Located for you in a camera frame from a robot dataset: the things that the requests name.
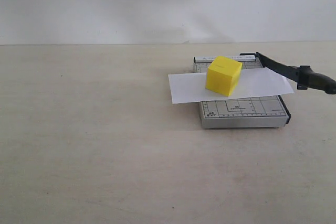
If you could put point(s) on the yellow cube block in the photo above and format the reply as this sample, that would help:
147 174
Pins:
223 75

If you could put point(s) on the white paper sheet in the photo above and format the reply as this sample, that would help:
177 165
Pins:
258 82

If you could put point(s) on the black cutter blade arm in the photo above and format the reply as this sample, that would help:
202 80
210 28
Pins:
304 76

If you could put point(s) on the grey paper cutter base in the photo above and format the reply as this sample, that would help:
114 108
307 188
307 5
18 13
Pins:
253 112

